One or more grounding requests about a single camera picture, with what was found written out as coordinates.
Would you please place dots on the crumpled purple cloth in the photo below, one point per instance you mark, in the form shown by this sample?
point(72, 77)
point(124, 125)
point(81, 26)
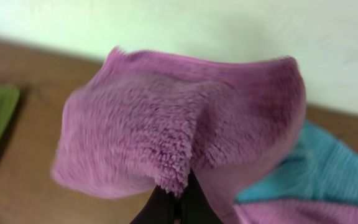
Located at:
point(291, 211)

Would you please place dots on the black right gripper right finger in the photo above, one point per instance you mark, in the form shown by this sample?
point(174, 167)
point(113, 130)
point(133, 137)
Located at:
point(195, 208)

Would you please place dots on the blue cloth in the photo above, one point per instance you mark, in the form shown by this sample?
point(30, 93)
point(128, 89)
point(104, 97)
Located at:
point(320, 167)

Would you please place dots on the purple microfiber cloth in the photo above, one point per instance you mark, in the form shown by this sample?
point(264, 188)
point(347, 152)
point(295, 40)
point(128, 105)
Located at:
point(149, 119)

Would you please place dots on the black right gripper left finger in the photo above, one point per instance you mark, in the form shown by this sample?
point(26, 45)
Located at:
point(159, 209)

